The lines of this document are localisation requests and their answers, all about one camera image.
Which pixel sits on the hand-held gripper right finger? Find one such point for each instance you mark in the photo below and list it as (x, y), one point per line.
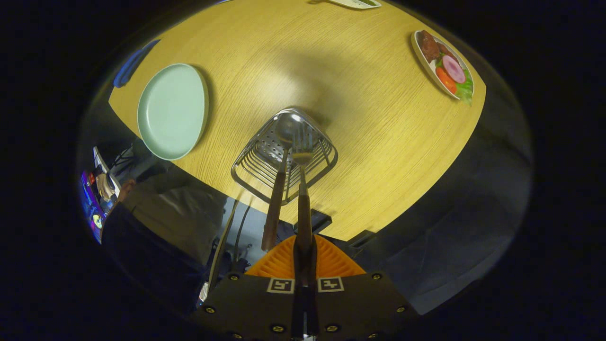
(311, 265)

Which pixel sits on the white divided grain dish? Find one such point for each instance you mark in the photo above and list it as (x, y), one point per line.
(355, 4)

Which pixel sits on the white oval food plate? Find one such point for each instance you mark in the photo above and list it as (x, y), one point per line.
(433, 64)

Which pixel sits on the brown meat piece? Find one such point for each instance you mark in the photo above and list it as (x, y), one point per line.
(447, 51)
(429, 46)

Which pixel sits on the red tomato slice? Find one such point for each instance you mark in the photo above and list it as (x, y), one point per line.
(446, 80)

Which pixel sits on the pale green plate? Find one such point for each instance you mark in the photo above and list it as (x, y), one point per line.
(173, 111)

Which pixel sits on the pink ham slice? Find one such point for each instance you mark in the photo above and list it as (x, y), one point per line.
(454, 69)

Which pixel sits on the blue cloth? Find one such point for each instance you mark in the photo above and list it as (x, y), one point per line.
(128, 68)

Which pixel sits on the glowing screen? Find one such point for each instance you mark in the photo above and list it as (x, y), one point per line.
(90, 208)

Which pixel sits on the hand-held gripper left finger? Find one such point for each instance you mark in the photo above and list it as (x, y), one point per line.
(298, 265)

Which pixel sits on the green lettuce leaf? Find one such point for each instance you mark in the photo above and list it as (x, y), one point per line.
(466, 90)

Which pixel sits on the black table bracket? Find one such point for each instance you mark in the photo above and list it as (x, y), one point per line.
(362, 238)
(317, 220)

